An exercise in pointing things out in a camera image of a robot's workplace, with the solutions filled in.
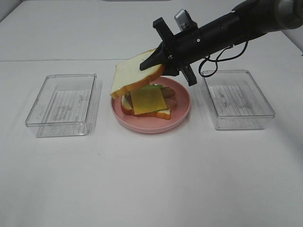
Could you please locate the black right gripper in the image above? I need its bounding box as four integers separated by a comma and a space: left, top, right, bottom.
140, 18, 203, 86

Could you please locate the green lettuce leaf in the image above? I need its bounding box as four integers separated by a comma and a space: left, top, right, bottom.
127, 83, 171, 114

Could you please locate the bacon strip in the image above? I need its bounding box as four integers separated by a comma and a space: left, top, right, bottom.
121, 92, 177, 113
160, 87, 176, 98

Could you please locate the white bread slice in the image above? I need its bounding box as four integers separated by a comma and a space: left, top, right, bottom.
110, 49, 165, 99
121, 96, 171, 120

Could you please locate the yellow cheese slice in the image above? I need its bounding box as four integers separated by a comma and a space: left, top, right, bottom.
130, 88, 167, 116

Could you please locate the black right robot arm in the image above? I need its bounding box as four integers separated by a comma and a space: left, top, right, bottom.
140, 0, 303, 86

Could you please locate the pink round plate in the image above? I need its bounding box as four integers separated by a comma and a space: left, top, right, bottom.
111, 77, 191, 134

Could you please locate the right clear plastic tray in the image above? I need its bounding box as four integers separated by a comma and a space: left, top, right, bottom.
201, 70, 276, 130

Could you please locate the clear plastic tray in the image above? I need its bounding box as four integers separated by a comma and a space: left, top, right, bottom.
201, 70, 276, 130
25, 73, 101, 138

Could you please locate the left clear plastic tray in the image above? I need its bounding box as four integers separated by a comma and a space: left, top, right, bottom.
25, 73, 101, 138

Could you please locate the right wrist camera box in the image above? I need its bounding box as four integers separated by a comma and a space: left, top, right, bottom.
174, 9, 197, 32

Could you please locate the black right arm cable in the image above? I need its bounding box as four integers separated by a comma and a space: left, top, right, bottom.
198, 40, 249, 78

